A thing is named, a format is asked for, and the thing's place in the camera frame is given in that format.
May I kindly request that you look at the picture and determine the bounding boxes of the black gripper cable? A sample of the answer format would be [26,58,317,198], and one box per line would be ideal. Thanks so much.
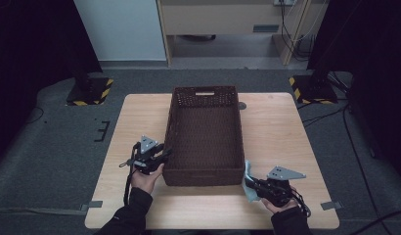
[123,142,139,207]
[290,188,312,218]

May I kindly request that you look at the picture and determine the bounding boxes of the striped black stand base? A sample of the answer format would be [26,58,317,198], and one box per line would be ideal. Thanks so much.
[289,74,338,106]
[66,76,114,107]

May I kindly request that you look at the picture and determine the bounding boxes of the brown woven basket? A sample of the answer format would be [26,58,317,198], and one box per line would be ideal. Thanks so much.
[162,85,245,187]

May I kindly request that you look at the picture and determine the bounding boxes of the black curtain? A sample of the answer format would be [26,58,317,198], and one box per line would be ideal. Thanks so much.
[307,0,401,184]
[0,0,104,165]

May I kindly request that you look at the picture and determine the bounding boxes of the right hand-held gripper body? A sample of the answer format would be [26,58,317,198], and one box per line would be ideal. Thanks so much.
[258,165,307,209]

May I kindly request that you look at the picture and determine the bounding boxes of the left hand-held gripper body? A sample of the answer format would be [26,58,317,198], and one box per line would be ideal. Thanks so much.
[119,135,159,175]

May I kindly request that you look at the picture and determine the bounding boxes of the black floor tape marks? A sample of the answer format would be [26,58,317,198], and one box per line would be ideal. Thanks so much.
[94,120,111,143]

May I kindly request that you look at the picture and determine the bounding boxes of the white hanging cable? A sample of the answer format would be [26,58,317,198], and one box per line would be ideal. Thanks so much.
[288,0,330,43]

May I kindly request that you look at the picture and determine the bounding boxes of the white panel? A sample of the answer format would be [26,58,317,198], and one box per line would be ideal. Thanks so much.
[73,0,167,62]

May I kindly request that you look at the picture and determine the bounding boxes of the person's right hand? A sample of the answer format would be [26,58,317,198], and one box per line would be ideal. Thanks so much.
[260,186,299,214]

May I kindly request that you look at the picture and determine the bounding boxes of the black floor cable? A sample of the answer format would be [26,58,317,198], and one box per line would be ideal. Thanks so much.
[25,106,45,125]
[351,210,401,235]
[300,106,347,128]
[342,104,385,229]

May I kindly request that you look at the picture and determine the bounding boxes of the beige wooden desk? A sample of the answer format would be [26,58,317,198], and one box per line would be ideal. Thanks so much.
[156,0,330,67]

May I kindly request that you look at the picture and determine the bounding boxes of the black hanging cable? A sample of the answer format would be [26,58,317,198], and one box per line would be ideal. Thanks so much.
[279,0,317,63]

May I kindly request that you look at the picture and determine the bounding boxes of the light blue cloth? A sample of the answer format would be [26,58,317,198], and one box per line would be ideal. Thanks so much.
[242,160,261,204]

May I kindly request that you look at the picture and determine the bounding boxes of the person's left hand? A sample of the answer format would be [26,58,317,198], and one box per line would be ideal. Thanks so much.
[130,164,165,195]

